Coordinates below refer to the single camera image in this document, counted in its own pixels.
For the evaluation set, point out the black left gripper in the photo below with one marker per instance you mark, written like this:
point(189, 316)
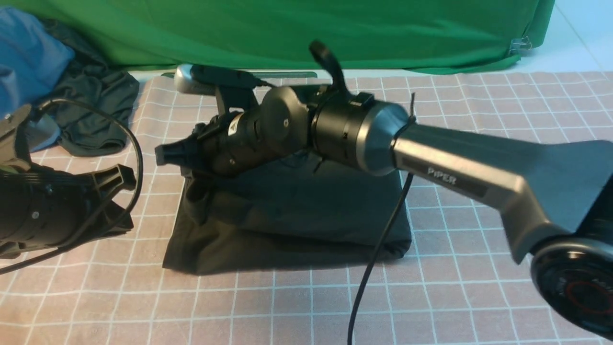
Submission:
point(47, 209)

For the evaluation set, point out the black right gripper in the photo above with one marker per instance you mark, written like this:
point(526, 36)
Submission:
point(273, 130)

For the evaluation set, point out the dark gray long-sleeve shirt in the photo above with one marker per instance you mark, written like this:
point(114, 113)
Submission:
point(286, 215)

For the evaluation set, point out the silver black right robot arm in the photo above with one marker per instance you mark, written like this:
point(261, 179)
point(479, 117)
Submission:
point(554, 200)

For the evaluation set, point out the dark gray crumpled garment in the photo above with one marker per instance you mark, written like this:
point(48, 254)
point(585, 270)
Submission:
point(89, 79)

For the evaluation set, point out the green flat ruler strip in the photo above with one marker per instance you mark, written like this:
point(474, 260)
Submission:
point(287, 75)

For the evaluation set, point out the blue crumpled garment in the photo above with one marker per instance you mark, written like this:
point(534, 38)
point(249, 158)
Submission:
point(32, 61)

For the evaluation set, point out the green backdrop cloth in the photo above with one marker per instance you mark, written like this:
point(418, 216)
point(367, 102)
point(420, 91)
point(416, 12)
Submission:
point(438, 37)

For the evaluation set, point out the pink checkered tablecloth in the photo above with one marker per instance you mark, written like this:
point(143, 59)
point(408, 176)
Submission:
point(456, 286)

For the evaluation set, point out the clear binder clip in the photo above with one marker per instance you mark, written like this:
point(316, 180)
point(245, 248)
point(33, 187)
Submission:
point(520, 45)

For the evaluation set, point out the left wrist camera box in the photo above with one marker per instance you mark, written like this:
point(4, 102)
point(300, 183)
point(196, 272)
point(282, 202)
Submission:
point(14, 149)

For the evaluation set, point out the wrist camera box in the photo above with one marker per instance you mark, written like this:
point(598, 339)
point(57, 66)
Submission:
point(231, 88)
point(14, 149)

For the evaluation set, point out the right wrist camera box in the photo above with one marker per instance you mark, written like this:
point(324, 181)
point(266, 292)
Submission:
point(231, 88)

